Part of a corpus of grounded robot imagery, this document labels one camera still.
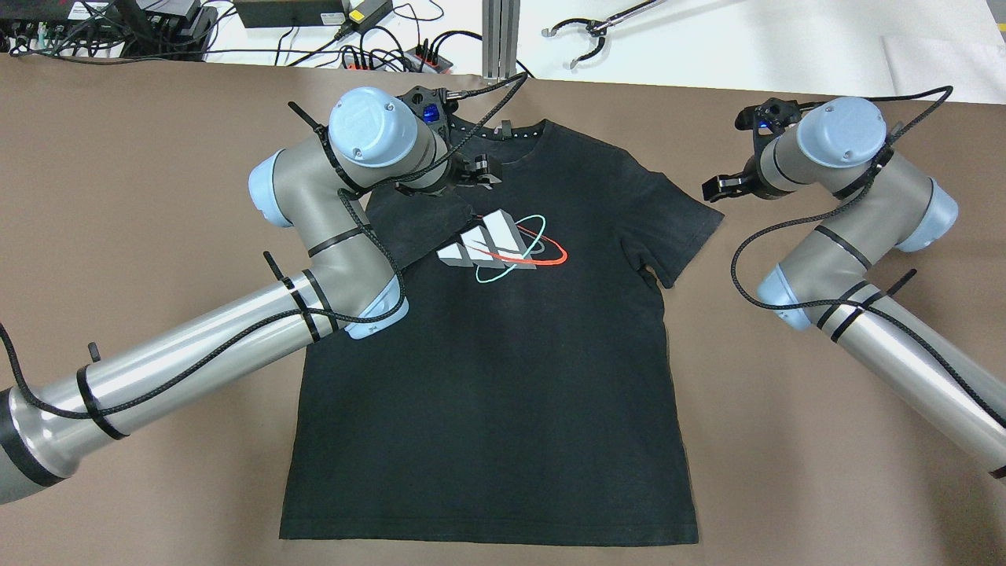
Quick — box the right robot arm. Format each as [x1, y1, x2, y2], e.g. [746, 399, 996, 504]
[702, 97, 1005, 481]

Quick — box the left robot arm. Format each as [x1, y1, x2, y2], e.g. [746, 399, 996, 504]
[2, 86, 498, 504]

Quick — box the black flat box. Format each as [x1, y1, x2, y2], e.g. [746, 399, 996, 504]
[231, 1, 350, 29]

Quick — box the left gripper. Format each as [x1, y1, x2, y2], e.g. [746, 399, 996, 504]
[398, 154, 502, 197]

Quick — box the black power adapter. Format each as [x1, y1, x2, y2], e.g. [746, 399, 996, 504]
[333, 0, 393, 42]

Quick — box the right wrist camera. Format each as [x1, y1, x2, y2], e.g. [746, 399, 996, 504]
[734, 97, 802, 156]

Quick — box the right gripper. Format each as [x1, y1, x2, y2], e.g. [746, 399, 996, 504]
[702, 149, 791, 198]

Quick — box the red black usb hub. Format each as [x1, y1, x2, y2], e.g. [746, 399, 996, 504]
[333, 46, 455, 75]

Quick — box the white paper sheet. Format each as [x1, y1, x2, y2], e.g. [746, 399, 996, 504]
[881, 35, 1005, 105]

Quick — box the grabber reacher tool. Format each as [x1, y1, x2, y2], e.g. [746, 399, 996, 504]
[540, 1, 665, 69]

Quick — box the aluminium frame post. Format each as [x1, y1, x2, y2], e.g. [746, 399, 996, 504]
[481, 0, 521, 85]

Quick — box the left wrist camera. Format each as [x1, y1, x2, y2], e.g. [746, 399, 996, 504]
[398, 86, 461, 138]

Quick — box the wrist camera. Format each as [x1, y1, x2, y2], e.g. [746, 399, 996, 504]
[398, 86, 461, 138]
[734, 97, 802, 156]

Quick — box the black graphic t-shirt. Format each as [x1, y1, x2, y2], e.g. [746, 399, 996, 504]
[279, 119, 723, 546]

